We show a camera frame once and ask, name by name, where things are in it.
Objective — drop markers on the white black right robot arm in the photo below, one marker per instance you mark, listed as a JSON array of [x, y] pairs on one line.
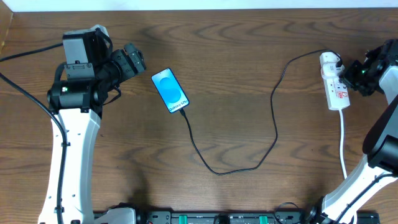
[[378, 165]]

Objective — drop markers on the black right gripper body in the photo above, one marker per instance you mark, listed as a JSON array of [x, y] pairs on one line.
[[352, 76]]

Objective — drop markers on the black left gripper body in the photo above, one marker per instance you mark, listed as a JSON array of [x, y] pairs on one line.
[[125, 65]]

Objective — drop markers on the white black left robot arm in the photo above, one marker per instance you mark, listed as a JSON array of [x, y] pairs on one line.
[[80, 90]]

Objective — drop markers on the white power strip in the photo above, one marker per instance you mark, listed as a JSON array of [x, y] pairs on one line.
[[336, 94]]

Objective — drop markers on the blue Galaxy smartphone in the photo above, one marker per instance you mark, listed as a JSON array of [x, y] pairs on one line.
[[170, 90]]

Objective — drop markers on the white USB charger adapter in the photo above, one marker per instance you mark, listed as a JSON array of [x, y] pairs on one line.
[[331, 65]]

